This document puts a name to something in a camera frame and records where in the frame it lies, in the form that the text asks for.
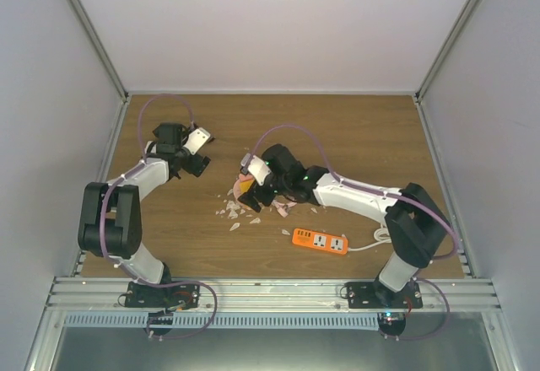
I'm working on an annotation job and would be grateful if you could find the white power strip cable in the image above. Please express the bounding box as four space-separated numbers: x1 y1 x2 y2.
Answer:
348 227 393 254

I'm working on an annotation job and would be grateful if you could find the grey slotted cable duct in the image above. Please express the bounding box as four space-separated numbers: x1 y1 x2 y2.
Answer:
64 311 379 331

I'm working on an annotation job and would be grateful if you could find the yellow cube socket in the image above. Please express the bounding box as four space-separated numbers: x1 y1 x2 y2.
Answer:
240 180 254 193

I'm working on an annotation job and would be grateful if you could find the orange power strip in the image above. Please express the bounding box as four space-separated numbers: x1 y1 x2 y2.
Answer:
292 228 348 255

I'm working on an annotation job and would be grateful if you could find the left aluminium corner post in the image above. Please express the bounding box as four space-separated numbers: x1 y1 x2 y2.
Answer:
67 0 128 103

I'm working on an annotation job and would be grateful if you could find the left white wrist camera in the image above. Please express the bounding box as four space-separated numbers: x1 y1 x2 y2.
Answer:
183 127 213 155

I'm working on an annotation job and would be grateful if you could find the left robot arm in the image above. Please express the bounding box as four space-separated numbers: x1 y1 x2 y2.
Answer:
78 122 213 307

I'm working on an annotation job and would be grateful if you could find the right aluminium corner post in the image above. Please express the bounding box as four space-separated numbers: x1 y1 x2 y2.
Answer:
413 0 482 105

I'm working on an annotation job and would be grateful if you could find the pink round socket base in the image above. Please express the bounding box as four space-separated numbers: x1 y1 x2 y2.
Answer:
233 176 243 201

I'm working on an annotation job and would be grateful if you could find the aluminium corner post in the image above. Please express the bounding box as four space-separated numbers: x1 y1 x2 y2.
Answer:
413 0 482 105
67 0 128 103

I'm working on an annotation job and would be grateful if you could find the pink cable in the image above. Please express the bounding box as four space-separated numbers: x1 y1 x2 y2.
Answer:
272 201 295 219

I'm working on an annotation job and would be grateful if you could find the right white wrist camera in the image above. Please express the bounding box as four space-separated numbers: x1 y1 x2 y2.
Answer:
240 153 272 186

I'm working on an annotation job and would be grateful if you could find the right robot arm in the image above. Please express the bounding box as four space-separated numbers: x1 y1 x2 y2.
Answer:
240 144 451 308

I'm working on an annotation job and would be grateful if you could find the aluminium rail front frame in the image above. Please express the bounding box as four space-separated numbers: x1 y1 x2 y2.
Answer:
46 277 501 313

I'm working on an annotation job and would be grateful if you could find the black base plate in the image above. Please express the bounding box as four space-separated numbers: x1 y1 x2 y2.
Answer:
117 282 200 310
339 281 423 309

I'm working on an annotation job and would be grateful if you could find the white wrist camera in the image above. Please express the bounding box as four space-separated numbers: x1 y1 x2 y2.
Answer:
240 153 272 186
183 127 213 155

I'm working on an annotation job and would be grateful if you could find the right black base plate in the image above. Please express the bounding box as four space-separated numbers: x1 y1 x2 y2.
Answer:
339 281 423 309

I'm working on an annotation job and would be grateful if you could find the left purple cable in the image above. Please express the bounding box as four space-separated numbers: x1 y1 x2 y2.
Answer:
100 92 218 341

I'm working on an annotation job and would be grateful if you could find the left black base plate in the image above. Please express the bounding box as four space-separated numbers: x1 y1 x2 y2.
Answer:
117 282 200 310

